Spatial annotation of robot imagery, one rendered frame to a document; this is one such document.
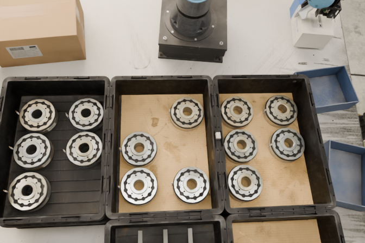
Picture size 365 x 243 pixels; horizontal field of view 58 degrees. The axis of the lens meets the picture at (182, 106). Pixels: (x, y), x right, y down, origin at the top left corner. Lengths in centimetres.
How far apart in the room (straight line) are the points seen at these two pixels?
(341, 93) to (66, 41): 102
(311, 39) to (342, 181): 53
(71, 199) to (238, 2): 101
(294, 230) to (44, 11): 105
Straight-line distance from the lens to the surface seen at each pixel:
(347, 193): 128
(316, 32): 136
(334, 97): 138
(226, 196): 89
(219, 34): 125
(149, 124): 103
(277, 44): 141
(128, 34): 135
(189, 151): 101
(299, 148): 107
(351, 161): 131
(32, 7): 128
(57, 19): 122
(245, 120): 104
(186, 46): 121
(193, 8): 112
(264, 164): 105
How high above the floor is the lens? 180
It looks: 67 degrees down
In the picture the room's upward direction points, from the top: 11 degrees clockwise
